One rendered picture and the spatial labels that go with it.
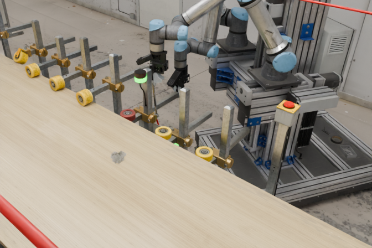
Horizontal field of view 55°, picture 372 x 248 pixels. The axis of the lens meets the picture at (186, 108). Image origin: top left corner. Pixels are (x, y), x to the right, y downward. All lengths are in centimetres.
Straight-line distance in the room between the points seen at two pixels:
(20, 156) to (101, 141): 35
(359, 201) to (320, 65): 114
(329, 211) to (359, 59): 182
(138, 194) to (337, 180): 166
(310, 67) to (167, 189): 133
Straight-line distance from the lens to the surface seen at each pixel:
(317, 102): 210
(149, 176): 151
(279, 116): 143
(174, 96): 215
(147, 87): 186
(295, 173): 271
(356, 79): 415
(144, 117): 196
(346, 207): 290
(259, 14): 175
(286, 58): 182
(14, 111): 207
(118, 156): 161
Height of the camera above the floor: 193
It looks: 32 degrees down
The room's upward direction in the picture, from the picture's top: 2 degrees clockwise
